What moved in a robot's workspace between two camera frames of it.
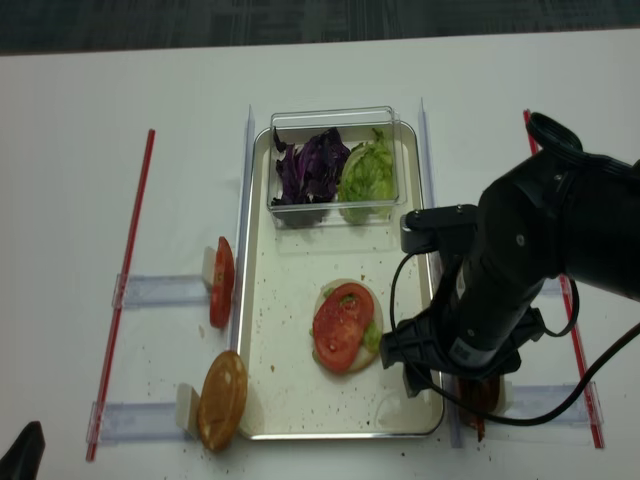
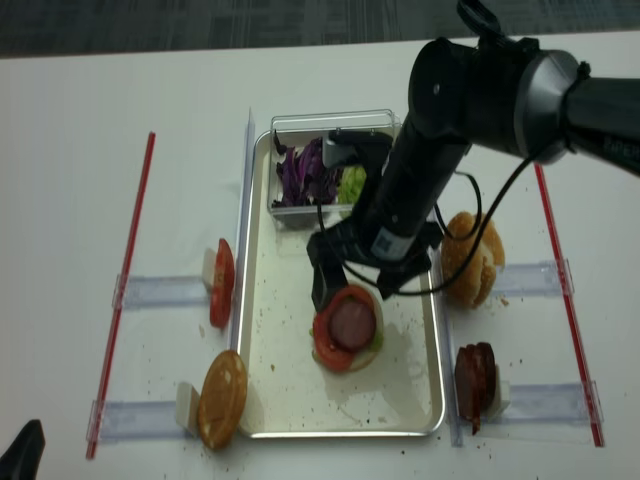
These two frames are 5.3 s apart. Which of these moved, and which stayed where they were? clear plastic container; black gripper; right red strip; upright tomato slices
Moved: black gripper
Stayed: upright tomato slices; clear plastic container; right red strip
